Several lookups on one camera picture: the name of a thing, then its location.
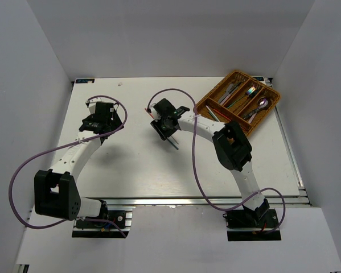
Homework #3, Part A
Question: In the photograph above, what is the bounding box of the silver patterned table knife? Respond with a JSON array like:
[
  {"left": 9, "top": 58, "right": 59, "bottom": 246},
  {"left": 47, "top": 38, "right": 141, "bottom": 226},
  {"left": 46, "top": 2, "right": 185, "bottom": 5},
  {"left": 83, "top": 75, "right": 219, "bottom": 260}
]
[{"left": 225, "top": 81, "right": 242, "bottom": 92}]

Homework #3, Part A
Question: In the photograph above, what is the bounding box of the silver spoon pink handle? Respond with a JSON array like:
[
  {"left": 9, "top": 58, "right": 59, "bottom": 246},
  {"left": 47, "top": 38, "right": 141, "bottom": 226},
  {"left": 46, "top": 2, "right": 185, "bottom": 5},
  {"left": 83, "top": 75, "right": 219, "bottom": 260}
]
[{"left": 243, "top": 107, "right": 261, "bottom": 120}]

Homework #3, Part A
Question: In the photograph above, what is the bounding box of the iridescent rainbow fork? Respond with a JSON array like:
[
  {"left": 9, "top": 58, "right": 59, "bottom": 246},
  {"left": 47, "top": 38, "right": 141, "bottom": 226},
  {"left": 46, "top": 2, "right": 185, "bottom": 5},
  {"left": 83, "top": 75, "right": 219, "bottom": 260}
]
[{"left": 227, "top": 86, "right": 256, "bottom": 109}]

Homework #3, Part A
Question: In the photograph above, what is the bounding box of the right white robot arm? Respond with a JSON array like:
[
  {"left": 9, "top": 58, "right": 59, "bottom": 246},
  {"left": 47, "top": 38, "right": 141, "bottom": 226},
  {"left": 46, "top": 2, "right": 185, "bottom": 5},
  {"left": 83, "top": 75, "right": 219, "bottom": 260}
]
[{"left": 147, "top": 98, "right": 269, "bottom": 227}]

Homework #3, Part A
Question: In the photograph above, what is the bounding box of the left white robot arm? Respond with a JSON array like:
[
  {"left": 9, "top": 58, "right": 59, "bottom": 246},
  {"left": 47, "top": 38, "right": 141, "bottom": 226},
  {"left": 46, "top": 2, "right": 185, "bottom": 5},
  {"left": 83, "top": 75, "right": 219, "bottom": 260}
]
[{"left": 34, "top": 102, "right": 122, "bottom": 227}]

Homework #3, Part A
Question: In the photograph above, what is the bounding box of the orange white chopstick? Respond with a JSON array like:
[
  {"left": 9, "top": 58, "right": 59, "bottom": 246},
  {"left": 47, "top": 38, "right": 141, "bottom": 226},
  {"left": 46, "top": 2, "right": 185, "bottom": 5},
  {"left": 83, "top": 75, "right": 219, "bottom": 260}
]
[{"left": 145, "top": 108, "right": 180, "bottom": 146}]

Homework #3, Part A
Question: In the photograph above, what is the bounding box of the blue label sticker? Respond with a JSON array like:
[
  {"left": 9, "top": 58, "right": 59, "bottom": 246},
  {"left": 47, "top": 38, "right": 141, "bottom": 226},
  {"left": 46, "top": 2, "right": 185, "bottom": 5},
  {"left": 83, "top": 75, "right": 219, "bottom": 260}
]
[{"left": 75, "top": 78, "right": 95, "bottom": 84}]

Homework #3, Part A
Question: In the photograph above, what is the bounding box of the orange wicker cutlery tray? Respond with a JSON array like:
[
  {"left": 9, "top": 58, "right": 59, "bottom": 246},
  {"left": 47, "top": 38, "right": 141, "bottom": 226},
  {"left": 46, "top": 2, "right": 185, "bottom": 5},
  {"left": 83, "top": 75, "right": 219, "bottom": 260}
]
[{"left": 196, "top": 70, "right": 281, "bottom": 136}]

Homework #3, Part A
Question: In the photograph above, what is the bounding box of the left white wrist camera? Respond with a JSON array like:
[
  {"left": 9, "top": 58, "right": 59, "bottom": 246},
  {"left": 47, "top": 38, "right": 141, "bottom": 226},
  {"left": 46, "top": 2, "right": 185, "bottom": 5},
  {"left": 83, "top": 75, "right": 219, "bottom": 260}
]
[{"left": 85, "top": 98, "right": 102, "bottom": 114}]

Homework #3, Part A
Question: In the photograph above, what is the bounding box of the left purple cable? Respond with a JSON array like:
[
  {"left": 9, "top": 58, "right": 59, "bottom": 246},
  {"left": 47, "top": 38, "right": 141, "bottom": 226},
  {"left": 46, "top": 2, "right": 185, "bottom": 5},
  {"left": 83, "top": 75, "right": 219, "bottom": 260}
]
[{"left": 8, "top": 95, "right": 128, "bottom": 238}]

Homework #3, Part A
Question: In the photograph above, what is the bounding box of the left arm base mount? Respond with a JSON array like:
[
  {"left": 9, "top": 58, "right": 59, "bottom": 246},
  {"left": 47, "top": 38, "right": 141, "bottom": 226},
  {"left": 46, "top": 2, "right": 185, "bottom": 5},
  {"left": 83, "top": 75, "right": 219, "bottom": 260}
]
[{"left": 72, "top": 205, "right": 134, "bottom": 239}]

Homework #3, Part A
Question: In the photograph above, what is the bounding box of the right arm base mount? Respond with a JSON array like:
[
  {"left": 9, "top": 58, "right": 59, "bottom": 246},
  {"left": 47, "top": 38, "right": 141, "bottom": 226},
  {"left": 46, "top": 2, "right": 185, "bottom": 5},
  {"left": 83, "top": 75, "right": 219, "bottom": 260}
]
[{"left": 223, "top": 209, "right": 281, "bottom": 242}]

